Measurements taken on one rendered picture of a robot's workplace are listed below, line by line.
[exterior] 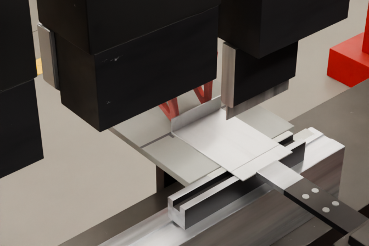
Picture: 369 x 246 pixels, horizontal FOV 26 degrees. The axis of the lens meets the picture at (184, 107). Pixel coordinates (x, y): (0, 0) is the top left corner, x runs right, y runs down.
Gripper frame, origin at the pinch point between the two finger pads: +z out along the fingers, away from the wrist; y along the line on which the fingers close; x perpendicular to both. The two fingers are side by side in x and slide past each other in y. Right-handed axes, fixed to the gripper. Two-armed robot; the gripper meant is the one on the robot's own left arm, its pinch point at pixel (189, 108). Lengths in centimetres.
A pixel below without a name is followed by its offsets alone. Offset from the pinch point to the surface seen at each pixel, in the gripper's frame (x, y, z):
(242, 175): -11.2, -3.5, 7.2
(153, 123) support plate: 2.6, -4.3, 0.2
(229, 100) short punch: -15.2, -5.0, -2.9
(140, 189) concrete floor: 127, 59, 49
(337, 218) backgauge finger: -22.4, -1.4, 12.6
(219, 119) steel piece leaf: -2.1, 2.5, 2.5
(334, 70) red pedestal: 128, 155, 46
